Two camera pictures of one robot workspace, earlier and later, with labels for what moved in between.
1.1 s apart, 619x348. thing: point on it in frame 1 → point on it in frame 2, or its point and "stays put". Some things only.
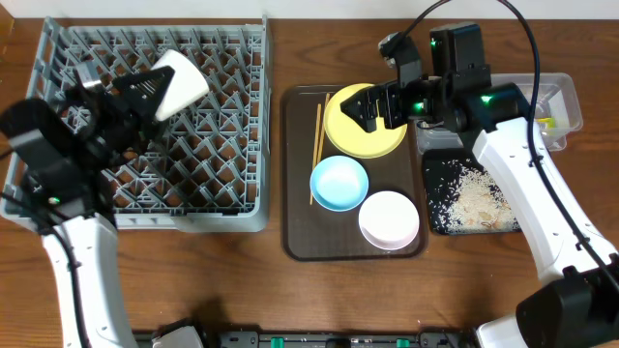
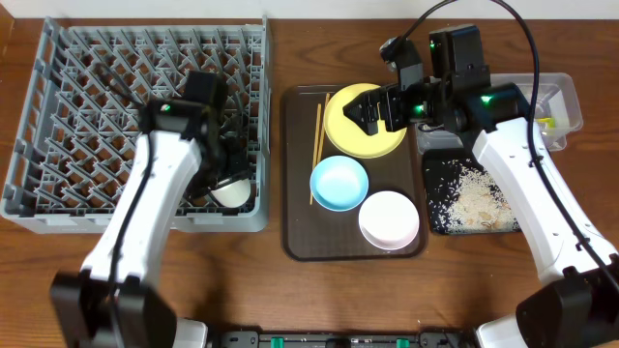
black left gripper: [137, 128] → [238, 169]
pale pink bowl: [389, 220] stays put
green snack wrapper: [551, 121] stays put
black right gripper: [387, 95] stays put
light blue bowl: [338, 183] stays put
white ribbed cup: [187, 85] → [233, 195]
